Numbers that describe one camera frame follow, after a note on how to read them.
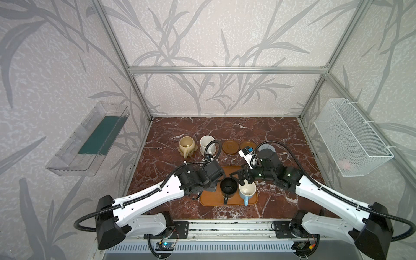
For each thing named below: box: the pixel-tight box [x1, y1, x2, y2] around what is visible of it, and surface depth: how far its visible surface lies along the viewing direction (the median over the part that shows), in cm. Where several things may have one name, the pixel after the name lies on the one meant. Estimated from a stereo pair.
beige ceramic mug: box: [178, 135, 196, 159], surface depth 97 cm
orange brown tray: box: [248, 183, 259, 206], surface depth 83 cm
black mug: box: [219, 177, 239, 205], surface depth 80 cm
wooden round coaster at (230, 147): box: [222, 139, 239, 155], surface depth 107 cm
